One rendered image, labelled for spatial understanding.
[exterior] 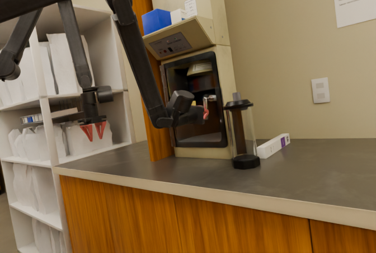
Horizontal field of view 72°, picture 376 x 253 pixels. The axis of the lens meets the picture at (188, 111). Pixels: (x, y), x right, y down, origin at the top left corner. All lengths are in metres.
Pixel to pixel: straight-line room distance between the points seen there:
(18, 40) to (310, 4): 1.25
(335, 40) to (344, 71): 0.14
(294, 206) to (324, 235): 0.09
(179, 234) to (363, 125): 0.90
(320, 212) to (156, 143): 0.81
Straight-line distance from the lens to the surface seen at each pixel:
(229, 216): 0.85
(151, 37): 1.17
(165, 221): 1.05
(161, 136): 1.29
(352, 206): 0.67
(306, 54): 1.38
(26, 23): 1.24
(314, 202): 0.69
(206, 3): 1.13
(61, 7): 1.25
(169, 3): 1.26
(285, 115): 1.42
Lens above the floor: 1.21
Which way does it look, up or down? 3 degrees down
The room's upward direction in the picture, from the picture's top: 8 degrees counter-clockwise
